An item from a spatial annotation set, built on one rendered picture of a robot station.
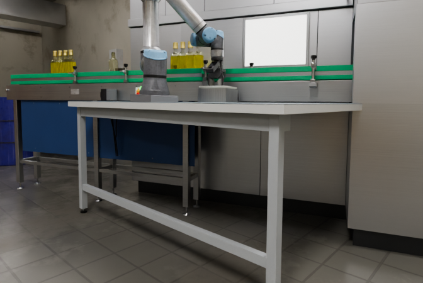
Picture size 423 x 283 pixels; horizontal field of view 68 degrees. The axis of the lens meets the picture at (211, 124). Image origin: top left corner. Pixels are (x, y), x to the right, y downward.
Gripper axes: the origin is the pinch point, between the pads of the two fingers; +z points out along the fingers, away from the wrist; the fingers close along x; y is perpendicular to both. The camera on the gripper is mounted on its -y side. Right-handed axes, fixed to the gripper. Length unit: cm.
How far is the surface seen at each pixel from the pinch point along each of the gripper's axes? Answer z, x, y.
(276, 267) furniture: 63, -49, -62
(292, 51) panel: -27, -37, 40
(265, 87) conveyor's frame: -3.5, -24.1, 21.3
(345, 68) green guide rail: -14, -69, 24
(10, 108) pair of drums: 15, 279, 67
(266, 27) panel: -44, -20, 39
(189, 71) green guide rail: -14.0, 23.1, 12.3
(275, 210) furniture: 42, -49, -63
